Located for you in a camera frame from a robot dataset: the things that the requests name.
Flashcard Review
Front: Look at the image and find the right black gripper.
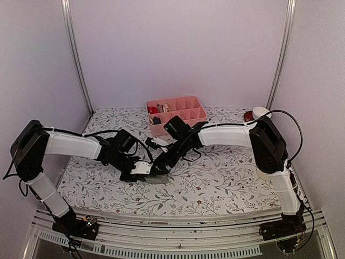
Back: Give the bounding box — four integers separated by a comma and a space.
153, 137, 189, 175

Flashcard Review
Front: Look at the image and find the grey boxer briefs lettered band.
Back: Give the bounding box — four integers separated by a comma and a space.
145, 174, 169, 185

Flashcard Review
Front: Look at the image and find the pink divided organizer box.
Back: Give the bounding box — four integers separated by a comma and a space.
146, 96, 208, 136

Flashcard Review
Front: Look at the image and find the grey underwear cream waistband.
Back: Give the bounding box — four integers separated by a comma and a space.
157, 103, 169, 113

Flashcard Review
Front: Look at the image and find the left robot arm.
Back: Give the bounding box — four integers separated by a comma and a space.
10, 120, 153, 234

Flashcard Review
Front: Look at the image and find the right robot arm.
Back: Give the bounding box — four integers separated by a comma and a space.
150, 116, 302, 235

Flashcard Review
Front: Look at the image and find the dark rolled cloth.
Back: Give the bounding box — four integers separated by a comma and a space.
152, 117, 161, 125

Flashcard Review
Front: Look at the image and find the floral table cloth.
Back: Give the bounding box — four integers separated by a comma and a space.
51, 106, 308, 217

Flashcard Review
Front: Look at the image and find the red rolled cloth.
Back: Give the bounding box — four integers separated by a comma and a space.
148, 106, 159, 114

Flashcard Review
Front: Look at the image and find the red patterned saucer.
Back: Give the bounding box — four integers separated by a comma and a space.
244, 111, 254, 122

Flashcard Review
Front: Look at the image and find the white small bowl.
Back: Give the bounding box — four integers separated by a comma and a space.
252, 106, 269, 120

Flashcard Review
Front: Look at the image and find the cream ceramic mug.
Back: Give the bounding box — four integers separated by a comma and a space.
256, 168, 270, 182

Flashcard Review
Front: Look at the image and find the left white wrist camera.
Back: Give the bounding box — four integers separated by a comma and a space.
130, 161, 152, 175

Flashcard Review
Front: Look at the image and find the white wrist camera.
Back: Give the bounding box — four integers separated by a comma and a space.
130, 161, 152, 175
145, 137, 169, 149

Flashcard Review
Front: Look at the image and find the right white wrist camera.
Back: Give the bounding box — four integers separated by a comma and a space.
145, 137, 169, 149

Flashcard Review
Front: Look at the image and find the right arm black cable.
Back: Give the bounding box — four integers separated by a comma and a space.
183, 109, 315, 238

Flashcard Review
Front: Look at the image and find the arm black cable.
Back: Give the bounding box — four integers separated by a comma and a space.
183, 109, 315, 238
2, 129, 154, 197

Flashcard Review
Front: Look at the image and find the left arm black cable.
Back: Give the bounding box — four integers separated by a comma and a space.
2, 129, 154, 197

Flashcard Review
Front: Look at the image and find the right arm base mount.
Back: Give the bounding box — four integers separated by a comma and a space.
259, 207, 307, 241

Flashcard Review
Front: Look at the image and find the left aluminium frame post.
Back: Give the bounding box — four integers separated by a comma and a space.
61, 0, 94, 115

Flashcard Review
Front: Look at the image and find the aluminium frame post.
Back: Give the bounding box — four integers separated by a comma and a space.
61, 0, 94, 115
266, 0, 296, 110

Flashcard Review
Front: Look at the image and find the right aluminium frame post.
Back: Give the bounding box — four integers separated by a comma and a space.
266, 0, 296, 110

